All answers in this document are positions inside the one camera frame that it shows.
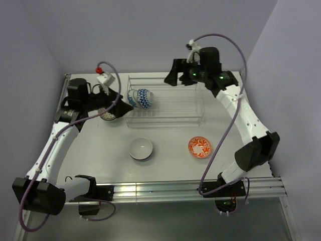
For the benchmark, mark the orange floral bowl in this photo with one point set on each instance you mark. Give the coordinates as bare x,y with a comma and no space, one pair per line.
199,147

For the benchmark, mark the white bowl blue orange rim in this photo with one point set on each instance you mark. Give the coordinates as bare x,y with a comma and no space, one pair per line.
140,149

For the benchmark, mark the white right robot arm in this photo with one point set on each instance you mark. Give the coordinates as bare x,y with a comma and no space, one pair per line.
203,65

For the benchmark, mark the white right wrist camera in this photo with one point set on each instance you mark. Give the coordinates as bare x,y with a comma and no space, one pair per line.
194,49

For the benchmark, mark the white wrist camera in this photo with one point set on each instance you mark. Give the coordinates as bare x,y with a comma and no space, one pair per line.
105,80
194,49

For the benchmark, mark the clear acrylic dish rack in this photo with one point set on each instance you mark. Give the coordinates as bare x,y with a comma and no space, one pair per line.
179,106

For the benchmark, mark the brown patterned bowl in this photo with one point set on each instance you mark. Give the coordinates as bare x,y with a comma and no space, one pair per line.
106,116

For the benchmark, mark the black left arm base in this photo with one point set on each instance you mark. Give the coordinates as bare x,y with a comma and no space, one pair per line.
100,194

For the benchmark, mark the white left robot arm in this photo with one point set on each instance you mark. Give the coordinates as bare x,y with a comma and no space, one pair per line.
68,123

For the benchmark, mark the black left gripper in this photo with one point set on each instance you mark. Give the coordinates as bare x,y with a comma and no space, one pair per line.
121,107

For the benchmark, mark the aluminium mounting rail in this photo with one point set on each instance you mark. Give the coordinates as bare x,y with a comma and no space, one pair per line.
164,191

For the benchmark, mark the orange geometric patterned bowl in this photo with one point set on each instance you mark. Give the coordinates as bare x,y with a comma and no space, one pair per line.
144,97

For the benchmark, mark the blue floral bowl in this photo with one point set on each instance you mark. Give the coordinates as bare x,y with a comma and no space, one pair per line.
131,99

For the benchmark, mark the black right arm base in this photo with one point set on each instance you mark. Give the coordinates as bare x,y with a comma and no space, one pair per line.
225,199

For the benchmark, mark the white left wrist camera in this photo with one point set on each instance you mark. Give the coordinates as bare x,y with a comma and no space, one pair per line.
105,80

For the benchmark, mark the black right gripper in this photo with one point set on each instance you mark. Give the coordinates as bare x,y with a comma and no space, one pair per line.
179,65

